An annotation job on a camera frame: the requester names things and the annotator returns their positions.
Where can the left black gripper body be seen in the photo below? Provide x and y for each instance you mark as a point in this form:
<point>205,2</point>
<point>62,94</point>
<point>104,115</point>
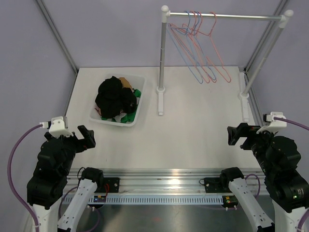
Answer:
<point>77,145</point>

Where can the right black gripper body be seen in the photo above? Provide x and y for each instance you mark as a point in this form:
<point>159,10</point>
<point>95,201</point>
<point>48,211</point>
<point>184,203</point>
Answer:
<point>245,130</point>

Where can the green tank top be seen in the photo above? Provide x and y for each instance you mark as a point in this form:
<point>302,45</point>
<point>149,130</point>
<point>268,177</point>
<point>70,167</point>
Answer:
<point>119,107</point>

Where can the black tank top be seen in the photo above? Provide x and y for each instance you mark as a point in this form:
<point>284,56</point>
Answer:
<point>109,86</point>

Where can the mustard brown tank top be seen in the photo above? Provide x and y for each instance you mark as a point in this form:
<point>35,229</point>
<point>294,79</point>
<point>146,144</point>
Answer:
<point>125,83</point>

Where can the pink mauve tank top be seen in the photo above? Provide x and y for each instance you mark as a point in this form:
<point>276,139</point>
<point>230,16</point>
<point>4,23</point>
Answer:
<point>98,110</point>

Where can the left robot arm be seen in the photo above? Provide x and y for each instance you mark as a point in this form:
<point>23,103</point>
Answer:
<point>45,188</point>

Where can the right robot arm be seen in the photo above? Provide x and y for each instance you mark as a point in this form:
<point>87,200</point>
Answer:
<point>277,157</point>

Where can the white plastic basket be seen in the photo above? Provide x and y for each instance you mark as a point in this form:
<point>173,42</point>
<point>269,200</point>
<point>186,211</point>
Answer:
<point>137,82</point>

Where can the white metal clothes rack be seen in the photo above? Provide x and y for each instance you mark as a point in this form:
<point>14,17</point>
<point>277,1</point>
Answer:
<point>277,23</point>

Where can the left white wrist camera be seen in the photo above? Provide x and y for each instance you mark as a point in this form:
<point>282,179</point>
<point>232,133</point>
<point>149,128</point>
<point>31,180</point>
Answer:
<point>57,127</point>

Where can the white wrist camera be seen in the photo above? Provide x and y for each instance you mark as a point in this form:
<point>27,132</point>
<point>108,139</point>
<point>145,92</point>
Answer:
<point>57,127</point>
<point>273,123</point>

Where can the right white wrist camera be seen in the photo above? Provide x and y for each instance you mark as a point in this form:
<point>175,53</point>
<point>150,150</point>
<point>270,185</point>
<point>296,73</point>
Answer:
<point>273,123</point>

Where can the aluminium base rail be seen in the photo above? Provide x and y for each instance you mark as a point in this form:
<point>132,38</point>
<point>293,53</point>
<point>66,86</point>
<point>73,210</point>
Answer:
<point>164,182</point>

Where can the white slotted cable duct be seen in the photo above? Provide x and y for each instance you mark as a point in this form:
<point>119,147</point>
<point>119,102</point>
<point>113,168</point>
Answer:
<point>116,199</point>

